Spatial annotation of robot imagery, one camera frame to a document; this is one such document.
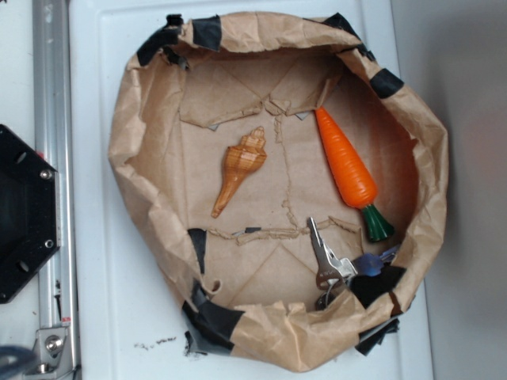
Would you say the brown spiral seashell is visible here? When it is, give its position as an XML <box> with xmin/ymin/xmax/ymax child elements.
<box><xmin>211</xmin><ymin>126</ymin><xmax>267</xmax><ymax>219</ymax></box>

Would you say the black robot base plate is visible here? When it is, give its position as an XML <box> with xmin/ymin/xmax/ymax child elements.
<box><xmin>1</xmin><ymin>125</ymin><xmax>59</xmax><ymax>304</ymax></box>

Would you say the metal corner bracket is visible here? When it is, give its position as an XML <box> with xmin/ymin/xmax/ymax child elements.
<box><xmin>25</xmin><ymin>327</ymin><xmax>73</xmax><ymax>379</ymax></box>

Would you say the blue-headed key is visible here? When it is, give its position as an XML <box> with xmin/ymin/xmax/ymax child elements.
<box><xmin>352</xmin><ymin>245</ymin><xmax>401</xmax><ymax>277</ymax></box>

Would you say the aluminium extrusion rail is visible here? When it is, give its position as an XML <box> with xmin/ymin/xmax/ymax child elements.
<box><xmin>32</xmin><ymin>1</ymin><xmax>82</xmax><ymax>379</ymax></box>

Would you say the orange plastic carrot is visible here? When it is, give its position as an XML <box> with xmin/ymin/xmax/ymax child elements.
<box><xmin>314</xmin><ymin>107</ymin><xmax>395</xmax><ymax>242</ymax></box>

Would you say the white tray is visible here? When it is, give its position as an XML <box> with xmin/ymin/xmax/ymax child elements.
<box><xmin>67</xmin><ymin>0</ymin><xmax>435</xmax><ymax>380</ymax></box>

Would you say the brown paper bag basket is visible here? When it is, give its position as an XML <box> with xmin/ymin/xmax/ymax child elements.
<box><xmin>109</xmin><ymin>12</ymin><xmax>448</xmax><ymax>372</ymax></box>

